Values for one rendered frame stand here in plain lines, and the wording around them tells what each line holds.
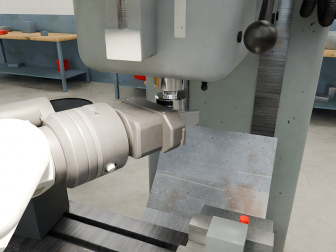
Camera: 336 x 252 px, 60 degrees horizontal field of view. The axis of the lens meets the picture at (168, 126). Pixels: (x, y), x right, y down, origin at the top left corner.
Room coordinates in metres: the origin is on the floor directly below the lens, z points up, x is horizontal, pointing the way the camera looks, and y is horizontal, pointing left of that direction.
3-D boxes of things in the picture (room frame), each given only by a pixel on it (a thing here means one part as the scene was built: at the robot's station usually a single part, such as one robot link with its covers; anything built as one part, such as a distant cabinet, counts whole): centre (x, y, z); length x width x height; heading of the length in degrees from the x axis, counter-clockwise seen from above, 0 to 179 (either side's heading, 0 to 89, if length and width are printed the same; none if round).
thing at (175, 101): (0.41, 0.00, 1.26); 0.05 x 0.05 x 0.01
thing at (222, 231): (0.37, -0.10, 1.02); 0.06 x 0.05 x 0.06; 69
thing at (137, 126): (0.35, 0.06, 1.23); 0.13 x 0.12 x 0.10; 43
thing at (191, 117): (0.39, -0.03, 1.24); 0.06 x 0.02 x 0.03; 133
